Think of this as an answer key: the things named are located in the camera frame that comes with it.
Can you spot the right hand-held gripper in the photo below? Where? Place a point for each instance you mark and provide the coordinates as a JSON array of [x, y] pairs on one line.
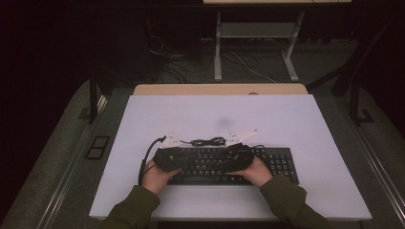
[[238, 157]]

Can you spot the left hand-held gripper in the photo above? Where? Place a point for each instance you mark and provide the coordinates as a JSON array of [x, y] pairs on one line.
[[172, 159]]

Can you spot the black computer keyboard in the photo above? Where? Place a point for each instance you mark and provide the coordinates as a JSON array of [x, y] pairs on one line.
[[280, 162]]

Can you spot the person's right hand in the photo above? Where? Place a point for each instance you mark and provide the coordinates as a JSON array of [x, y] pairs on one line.
[[258, 173]]

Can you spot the person's left hand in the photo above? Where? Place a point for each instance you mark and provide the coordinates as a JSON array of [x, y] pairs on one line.
[[156, 179]]

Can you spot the round desk grommet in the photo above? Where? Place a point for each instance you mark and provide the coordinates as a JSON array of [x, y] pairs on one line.
[[253, 93]]

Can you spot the white metal desk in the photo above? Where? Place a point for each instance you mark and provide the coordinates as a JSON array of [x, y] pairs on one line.
[[254, 30]]

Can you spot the black floor outlet frame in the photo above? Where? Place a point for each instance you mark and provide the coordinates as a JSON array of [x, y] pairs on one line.
[[95, 148]]

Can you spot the aluminium floor rail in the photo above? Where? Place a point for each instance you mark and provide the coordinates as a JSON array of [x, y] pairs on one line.
[[63, 191], [382, 184]]

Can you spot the black metal frame stand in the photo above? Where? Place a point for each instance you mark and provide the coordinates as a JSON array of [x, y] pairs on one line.
[[354, 105]]

